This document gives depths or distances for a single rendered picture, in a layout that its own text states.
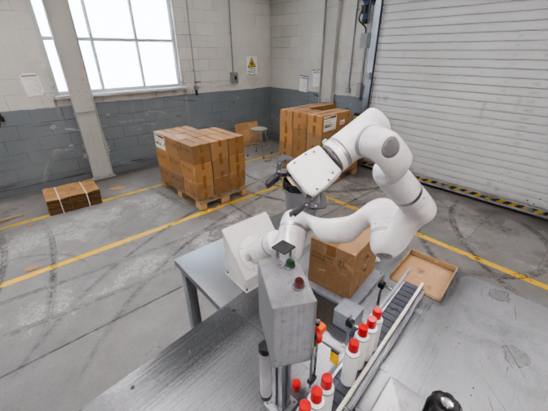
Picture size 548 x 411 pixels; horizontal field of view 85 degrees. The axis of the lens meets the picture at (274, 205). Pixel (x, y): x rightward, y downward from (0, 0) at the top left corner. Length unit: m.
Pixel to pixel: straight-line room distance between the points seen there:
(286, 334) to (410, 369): 0.81
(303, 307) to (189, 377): 0.79
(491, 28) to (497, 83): 0.65
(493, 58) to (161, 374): 4.78
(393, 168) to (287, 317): 0.40
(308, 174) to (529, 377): 1.24
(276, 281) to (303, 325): 0.11
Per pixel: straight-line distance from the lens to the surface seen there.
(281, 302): 0.65
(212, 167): 4.13
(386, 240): 1.05
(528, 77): 4.89
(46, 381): 2.74
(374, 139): 0.69
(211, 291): 1.65
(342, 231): 1.14
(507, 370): 1.61
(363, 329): 1.16
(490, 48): 4.99
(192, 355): 1.41
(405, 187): 0.88
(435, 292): 1.81
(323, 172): 0.71
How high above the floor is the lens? 1.94
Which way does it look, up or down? 27 degrees down
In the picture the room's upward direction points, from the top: straight up
